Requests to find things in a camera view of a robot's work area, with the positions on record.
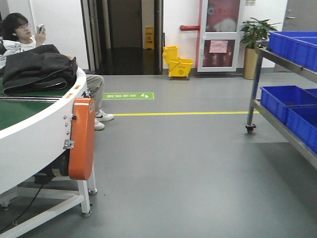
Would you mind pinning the fire hose cabinet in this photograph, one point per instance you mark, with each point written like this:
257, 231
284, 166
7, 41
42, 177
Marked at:
219, 35

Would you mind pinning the blue bin cart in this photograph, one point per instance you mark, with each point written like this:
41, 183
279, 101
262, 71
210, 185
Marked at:
299, 47
279, 99

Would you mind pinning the white curved conveyor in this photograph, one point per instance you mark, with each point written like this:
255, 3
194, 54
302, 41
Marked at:
35, 142

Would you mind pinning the seated person with phone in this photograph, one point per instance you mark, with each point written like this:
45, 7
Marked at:
17, 37

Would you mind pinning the orange motor cover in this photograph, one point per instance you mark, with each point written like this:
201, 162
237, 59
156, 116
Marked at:
83, 135

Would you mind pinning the yellow wet floor sign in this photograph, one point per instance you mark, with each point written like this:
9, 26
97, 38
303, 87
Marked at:
149, 37

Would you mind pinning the blue bin cart top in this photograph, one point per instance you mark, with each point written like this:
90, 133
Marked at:
299, 47

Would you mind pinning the blue bin cart lower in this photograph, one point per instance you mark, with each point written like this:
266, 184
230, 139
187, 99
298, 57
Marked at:
279, 99

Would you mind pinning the potted green plant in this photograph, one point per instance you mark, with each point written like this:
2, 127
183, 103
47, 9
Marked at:
254, 30

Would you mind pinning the yellow mop bucket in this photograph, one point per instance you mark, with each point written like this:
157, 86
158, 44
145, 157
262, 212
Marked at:
178, 68

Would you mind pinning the steel cart with wheels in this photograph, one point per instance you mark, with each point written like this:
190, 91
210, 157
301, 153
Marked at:
290, 109

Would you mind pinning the black jacket on conveyor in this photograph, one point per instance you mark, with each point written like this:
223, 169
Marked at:
43, 68

